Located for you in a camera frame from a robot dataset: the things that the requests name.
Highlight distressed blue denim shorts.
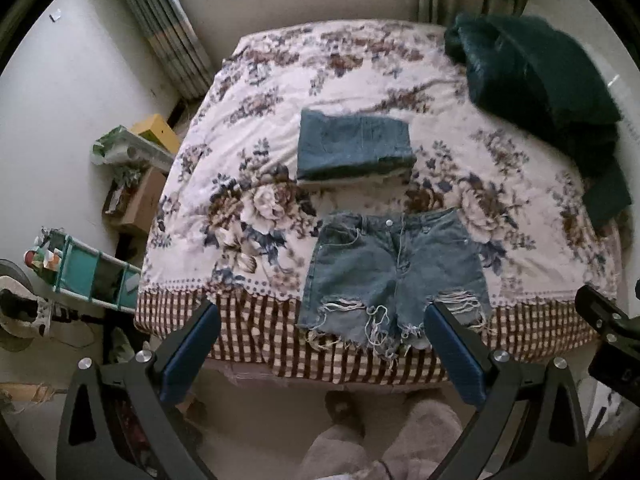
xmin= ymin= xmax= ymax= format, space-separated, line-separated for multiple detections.
xmin=297 ymin=209 xmax=492 ymax=360

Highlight crumpled brown paper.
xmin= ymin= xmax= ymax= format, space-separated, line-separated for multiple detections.
xmin=0 ymin=382 xmax=66 ymax=413

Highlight round white fan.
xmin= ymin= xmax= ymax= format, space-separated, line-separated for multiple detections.
xmin=0 ymin=259 xmax=52 ymax=353

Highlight teal metal rack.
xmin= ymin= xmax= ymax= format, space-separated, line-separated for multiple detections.
xmin=23 ymin=228 xmax=141 ymax=314

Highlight floral bed cover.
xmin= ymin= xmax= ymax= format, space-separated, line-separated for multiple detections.
xmin=134 ymin=20 xmax=622 ymax=390

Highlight brown cardboard box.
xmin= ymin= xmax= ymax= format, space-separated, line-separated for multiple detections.
xmin=102 ymin=167 xmax=166 ymax=236

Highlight green white plastic bag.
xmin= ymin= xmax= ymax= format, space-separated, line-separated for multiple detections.
xmin=90 ymin=126 xmax=175 ymax=174

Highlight yellow box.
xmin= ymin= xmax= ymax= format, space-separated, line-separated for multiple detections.
xmin=130 ymin=114 xmax=181 ymax=155

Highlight folded blue denim pants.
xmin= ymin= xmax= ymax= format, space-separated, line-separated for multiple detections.
xmin=297 ymin=110 xmax=416 ymax=182

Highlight left striped curtain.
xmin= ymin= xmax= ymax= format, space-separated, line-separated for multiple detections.
xmin=126 ymin=0 xmax=214 ymax=101

